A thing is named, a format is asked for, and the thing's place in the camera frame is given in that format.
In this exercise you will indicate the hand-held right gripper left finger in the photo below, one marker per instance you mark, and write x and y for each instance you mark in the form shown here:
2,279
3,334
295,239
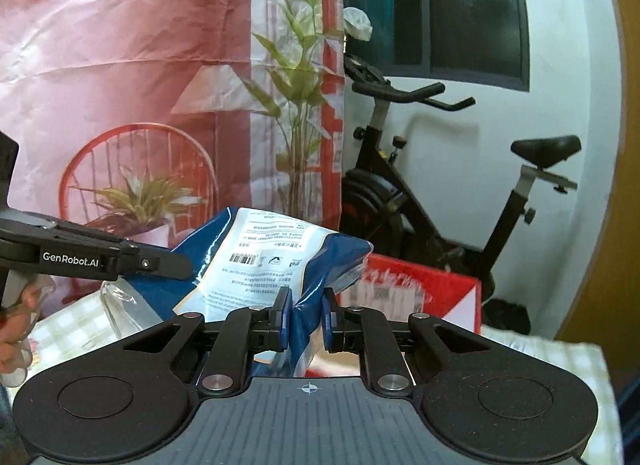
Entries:
282,317

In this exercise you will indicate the white plastic bag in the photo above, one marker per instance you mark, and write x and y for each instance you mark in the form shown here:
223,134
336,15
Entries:
357,22

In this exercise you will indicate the black exercise bike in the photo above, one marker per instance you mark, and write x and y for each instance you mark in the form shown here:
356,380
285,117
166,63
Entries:
380,185

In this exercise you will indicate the pink printed backdrop cloth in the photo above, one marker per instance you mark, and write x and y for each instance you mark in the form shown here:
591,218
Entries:
125,70

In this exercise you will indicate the red strawberry print box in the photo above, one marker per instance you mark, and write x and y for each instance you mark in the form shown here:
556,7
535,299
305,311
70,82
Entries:
440,295

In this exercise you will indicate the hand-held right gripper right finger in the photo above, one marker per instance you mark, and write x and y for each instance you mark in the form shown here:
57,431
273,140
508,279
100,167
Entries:
328,319

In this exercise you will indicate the blue snack bag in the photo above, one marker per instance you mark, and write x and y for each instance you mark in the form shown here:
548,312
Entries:
250,255

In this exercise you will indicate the dark framed window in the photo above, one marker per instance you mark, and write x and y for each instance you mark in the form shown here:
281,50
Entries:
450,10

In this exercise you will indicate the checked tablecloth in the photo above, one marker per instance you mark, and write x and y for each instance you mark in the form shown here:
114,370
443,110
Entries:
70,317

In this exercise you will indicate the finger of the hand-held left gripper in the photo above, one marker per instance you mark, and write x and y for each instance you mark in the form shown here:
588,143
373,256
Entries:
160,265

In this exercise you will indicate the wooden door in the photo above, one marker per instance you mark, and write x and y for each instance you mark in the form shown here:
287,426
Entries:
622,195

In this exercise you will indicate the person's left hand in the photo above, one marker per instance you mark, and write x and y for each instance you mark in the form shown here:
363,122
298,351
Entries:
15,340

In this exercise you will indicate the clear plastic bag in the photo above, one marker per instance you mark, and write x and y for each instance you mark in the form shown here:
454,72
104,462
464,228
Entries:
130,310

